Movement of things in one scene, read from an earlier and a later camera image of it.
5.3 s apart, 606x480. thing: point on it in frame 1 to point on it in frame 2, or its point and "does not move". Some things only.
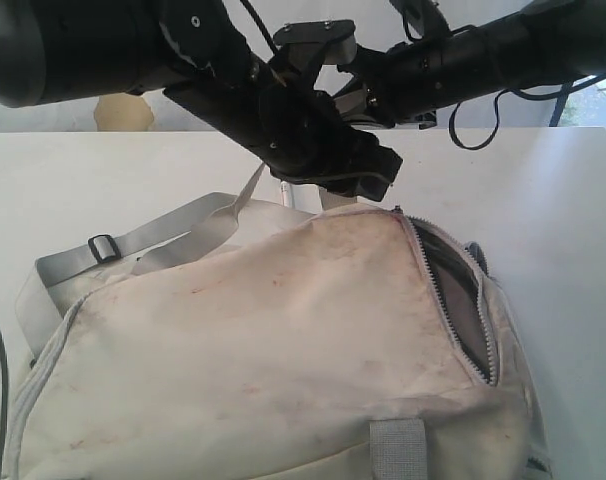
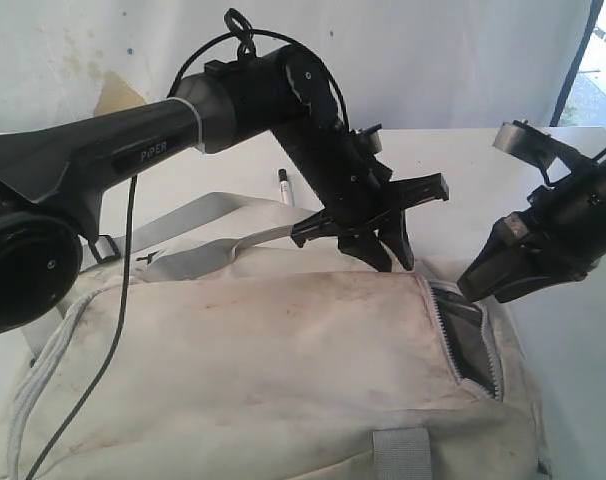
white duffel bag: (198, 338) does not move
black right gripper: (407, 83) to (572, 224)
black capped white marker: (285, 193) does not move
